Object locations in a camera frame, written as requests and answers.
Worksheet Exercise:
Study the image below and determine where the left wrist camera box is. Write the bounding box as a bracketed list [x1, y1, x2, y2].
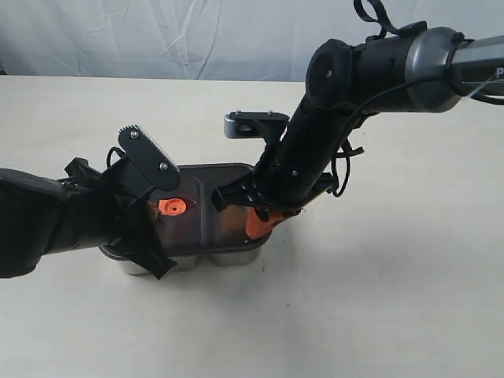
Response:
[118, 124, 180, 191]

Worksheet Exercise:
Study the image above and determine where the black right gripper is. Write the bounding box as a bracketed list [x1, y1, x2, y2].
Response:
[211, 146, 339, 239]

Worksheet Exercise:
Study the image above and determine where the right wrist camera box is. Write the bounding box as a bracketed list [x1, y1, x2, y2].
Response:
[224, 110, 290, 142]

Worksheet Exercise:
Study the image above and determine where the stainless steel lunch box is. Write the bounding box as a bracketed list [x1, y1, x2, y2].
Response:
[100, 161, 276, 276]

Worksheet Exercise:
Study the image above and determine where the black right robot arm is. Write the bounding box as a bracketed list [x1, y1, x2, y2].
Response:
[212, 22, 503, 239]

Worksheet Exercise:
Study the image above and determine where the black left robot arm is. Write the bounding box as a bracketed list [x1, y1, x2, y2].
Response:
[1, 155, 177, 279]

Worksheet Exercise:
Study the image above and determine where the dark transparent lunch box lid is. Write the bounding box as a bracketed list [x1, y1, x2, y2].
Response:
[103, 158, 271, 265]

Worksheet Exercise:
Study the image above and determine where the yellow toy cheese wedge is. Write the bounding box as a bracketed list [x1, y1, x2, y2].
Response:
[220, 206, 249, 242]

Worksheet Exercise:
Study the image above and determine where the blue-grey backdrop cloth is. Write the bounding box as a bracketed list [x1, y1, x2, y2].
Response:
[0, 0, 504, 85]

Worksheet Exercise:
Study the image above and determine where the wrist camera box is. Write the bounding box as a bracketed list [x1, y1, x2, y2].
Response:
[118, 124, 180, 191]
[224, 110, 290, 142]

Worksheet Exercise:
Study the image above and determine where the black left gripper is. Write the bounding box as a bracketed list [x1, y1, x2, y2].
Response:
[65, 151, 177, 280]

